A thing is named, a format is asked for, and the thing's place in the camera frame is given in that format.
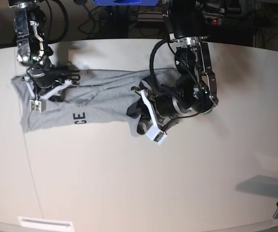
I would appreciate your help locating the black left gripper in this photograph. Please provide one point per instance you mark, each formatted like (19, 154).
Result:
(164, 106)

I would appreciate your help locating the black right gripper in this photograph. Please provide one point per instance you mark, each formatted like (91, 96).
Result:
(44, 76)

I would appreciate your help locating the grey T-shirt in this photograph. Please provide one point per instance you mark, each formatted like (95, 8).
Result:
(103, 96)

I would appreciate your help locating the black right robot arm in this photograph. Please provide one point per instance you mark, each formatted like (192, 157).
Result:
(32, 43)

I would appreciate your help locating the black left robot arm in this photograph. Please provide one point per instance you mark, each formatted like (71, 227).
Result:
(195, 91)

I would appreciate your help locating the blue plastic box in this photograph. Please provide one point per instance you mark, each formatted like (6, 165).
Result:
(126, 2)

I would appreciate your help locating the white power strip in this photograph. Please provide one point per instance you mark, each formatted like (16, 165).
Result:
(214, 19)

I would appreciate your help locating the white label strip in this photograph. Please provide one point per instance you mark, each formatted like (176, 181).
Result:
(46, 225)

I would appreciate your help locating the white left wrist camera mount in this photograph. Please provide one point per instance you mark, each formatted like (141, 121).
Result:
(157, 131)

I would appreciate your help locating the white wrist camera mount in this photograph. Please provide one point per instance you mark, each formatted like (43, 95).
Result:
(157, 131)
(39, 96)

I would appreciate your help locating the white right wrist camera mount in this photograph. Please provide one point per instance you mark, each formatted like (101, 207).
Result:
(39, 96)

